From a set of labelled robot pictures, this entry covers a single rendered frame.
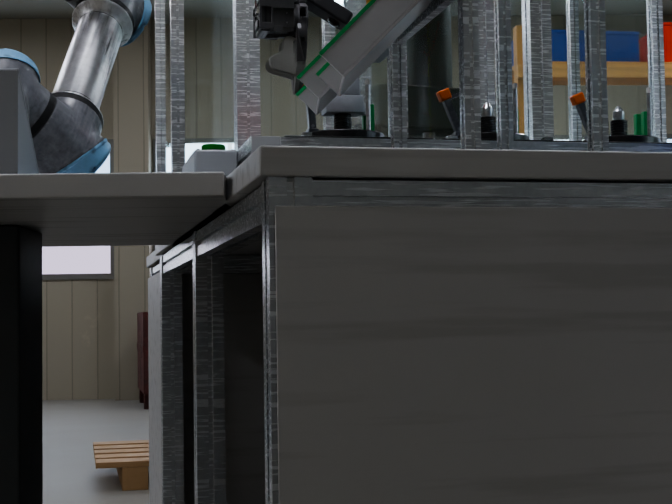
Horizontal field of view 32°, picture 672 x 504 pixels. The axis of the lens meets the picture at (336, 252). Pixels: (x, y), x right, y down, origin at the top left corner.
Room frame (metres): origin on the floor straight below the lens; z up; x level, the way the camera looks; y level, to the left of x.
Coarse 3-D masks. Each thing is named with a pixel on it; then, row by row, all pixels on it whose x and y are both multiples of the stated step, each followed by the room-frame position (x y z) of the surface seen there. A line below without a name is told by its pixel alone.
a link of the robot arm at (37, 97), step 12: (0, 60) 1.88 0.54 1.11; (12, 60) 1.89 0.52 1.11; (24, 60) 1.91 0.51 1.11; (24, 72) 1.90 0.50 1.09; (36, 72) 1.94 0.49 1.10; (24, 84) 1.88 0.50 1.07; (36, 84) 1.91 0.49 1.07; (24, 96) 1.87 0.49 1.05; (36, 96) 1.90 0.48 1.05; (48, 96) 1.92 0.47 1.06; (36, 108) 1.90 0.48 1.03; (48, 108) 1.91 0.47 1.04; (36, 120) 1.90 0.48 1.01; (36, 132) 1.91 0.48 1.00
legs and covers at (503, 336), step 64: (256, 192) 1.27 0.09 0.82; (320, 192) 1.19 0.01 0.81; (384, 192) 1.21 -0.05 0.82; (448, 192) 1.22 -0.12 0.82; (512, 192) 1.24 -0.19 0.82; (576, 192) 1.25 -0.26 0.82; (640, 192) 1.27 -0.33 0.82; (192, 256) 1.92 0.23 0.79; (256, 256) 2.63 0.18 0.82; (320, 256) 1.18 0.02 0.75; (384, 256) 1.20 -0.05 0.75; (448, 256) 1.21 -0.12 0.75; (512, 256) 1.23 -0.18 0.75; (576, 256) 1.24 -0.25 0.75; (640, 256) 1.26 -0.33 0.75; (192, 320) 2.64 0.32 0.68; (256, 320) 2.67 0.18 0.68; (320, 320) 1.18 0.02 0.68; (384, 320) 1.20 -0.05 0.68; (448, 320) 1.21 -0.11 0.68; (512, 320) 1.23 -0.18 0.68; (576, 320) 1.24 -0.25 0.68; (640, 320) 1.26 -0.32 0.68; (192, 384) 2.64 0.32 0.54; (256, 384) 2.67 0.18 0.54; (320, 384) 1.18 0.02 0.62; (384, 384) 1.19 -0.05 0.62; (448, 384) 1.21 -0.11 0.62; (512, 384) 1.23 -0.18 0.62; (576, 384) 1.24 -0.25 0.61; (640, 384) 1.26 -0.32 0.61; (192, 448) 2.64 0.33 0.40; (256, 448) 2.67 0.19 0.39; (320, 448) 1.18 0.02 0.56; (384, 448) 1.19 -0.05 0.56; (448, 448) 1.21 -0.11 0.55; (512, 448) 1.22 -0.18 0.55; (576, 448) 1.24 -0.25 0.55; (640, 448) 1.26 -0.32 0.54
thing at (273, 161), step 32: (256, 160) 1.19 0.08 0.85; (288, 160) 1.17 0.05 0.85; (320, 160) 1.18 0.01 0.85; (352, 160) 1.19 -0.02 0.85; (384, 160) 1.19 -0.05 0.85; (416, 160) 1.20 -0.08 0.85; (448, 160) 1.21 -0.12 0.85; (480, 160) 1.22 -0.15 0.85; (512, 160) 1.22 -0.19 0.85; (544, 160) 1.23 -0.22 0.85; (576, 160) 1.24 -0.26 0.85; (608, 160) 1.25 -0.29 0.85; (640, 160) 1.26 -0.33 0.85
